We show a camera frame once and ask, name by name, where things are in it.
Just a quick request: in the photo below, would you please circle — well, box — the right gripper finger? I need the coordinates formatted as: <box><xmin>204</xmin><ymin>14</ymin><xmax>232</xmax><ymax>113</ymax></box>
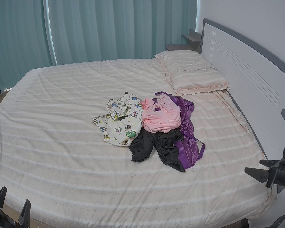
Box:
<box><xmin>259</xmin><ymin>159</ymin><xmax>280</xmax><ymax>170</ymax></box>
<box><xmin>244</xmin><ymin>167</ymin><xmax>272</xmax><ymax>183</ymax></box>

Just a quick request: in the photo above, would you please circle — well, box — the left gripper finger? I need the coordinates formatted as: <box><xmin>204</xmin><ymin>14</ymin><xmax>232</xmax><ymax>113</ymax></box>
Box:
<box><xmin>0</xmin><ymin>186</ymin><xmax>8</xmax><ymax>209</ymax></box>
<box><xmin>18</xmin><ymin>199</ymin><xmax>31</xmax><ymax>223</ymax></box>

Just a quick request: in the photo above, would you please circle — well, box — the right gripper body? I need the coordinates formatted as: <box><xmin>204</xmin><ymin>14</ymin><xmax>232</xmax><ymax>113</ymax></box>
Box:
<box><xmin>266</xmin><ymin>159</ymin><xmax>285</xmax><ymax>195</ymax></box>

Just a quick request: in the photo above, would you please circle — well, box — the black T-shirt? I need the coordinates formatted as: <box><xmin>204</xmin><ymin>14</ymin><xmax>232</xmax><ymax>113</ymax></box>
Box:
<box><xmin>129</xmin><ymin>128</ymin><xmax>186</xmax><ymax>172</ymax></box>

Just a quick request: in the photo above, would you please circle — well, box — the purple garment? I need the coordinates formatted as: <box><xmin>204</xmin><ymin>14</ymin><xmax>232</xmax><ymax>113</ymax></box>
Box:
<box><xmin>152</xmin><ymin>92</ymin><xmax>206</xmax><ymax>170</ymax></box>

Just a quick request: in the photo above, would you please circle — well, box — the bed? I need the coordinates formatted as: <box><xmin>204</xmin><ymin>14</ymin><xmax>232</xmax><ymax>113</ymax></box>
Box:
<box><xmin>0</xmin><ymin>18</ymin><xmax>285</xmax><ymax>228</ymax></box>

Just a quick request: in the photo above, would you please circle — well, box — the pink garment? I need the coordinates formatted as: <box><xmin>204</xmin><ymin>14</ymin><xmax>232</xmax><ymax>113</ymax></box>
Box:
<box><xmin>140</xmin><ymin>95</ymin><xmax>182</xmax><ymax>133</ymax></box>

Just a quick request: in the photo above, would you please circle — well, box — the cream pillow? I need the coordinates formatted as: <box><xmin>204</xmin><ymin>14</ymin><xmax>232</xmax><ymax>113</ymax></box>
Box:
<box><xmin>154</xmin><ymin>50</ymin><xmax>230</xmax><ymax>96</ymax></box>

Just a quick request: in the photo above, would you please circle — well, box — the white printed pyjama top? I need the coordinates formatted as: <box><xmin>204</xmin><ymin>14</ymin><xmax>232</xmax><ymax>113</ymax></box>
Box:
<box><xmin>91</xmin><ymin>92</ymin><xmax>143</xmax><ymax>147</ymax></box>

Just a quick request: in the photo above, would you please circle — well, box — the grey bedside table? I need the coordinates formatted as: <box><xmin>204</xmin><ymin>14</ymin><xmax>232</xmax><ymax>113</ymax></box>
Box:
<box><xmin>166</xmin><ymin>28</ymin><xmax>203</xmax><ymax>54</ymax></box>

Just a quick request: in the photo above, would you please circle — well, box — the blue-green curtain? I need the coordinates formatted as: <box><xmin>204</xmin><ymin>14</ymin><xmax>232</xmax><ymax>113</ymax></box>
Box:
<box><xmin>47</xmin><ymin>0</ymin><xmax>200</xmax><ymax>66</ymax></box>
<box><xmin>0</xmin><ymin>0</ymin><xmax>54</xmax><ymax>90</ymax></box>

